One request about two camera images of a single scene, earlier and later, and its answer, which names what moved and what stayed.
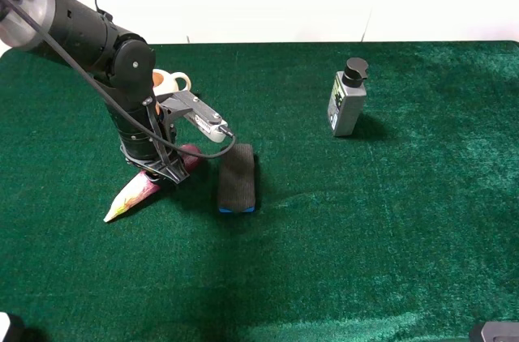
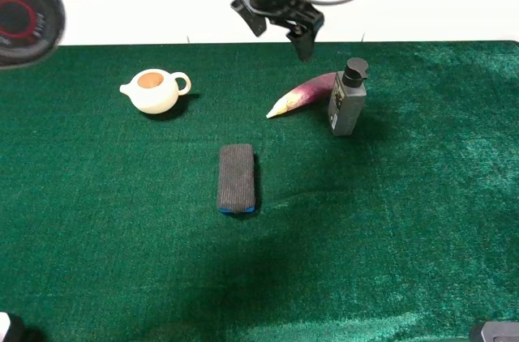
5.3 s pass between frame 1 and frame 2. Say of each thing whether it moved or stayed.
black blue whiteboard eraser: stayed
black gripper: moved
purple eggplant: moved
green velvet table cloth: stayed
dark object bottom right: stayed
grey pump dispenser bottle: stayed
